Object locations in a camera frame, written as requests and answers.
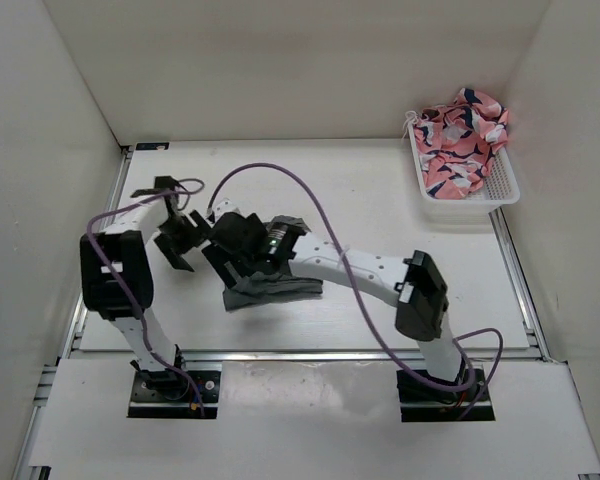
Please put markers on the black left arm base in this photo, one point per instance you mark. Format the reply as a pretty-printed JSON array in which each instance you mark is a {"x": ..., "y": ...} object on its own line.
[{"x": 167, "y": 395}]

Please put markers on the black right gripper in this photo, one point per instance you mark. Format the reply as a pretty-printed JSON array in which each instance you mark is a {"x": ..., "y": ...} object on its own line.
[{"x": 220, "y": 255}]

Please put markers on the black label sticker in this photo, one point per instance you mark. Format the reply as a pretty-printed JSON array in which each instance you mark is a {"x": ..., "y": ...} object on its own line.
[{"x": 152, "y": 146}]

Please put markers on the grey shorts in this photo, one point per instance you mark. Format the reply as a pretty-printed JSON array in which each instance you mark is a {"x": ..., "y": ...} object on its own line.
[{"x": 288, "y": 287}]

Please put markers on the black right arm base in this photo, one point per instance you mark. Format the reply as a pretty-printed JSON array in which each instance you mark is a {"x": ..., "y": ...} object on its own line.
[{"x": 420, "y": 403}]

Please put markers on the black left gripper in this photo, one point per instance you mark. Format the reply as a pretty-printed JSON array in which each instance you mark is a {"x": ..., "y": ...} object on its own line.
[{"x": 197, "y": 234}]

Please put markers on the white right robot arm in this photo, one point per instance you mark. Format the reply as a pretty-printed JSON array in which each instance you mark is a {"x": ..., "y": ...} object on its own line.
[{"x": 412, "y": 286}]

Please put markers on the white plastic basket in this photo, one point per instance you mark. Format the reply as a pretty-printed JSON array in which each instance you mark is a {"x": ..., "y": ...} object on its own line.
[{"x": 500, "y": 189}]

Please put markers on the aluminium table frame rail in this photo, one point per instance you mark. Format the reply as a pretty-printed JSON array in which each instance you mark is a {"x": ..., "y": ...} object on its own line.
[{"x": 306, "y": 393}]

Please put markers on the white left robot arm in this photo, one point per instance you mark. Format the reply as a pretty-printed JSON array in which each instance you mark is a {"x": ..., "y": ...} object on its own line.
[{"x": 116, "y": 277}]

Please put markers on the pink patterned shorts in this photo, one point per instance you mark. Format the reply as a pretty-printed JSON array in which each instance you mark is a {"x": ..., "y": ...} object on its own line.
[{"x": 457, "y": 143}]

